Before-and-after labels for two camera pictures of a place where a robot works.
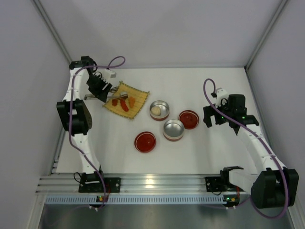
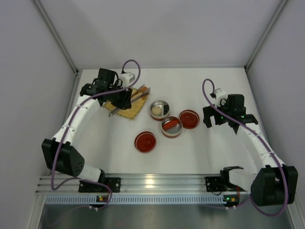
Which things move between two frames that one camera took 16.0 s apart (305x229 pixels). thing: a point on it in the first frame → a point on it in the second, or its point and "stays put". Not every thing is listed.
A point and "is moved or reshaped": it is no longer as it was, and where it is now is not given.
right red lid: [189, 119] stays put
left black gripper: [101, 87] → [124, 98]
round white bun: [156, 110] stays put
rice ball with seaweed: [124, 94] is moved or reshaped
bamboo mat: [139, 94] stays put
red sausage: [124, 105] is moved or reshaped
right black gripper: [212, 114] stays put
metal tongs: [123, 94] is moved or reshaped
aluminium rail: [147, 184] stays put
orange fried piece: [132, 101] is moved or reshaped
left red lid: [145, 141] stays put
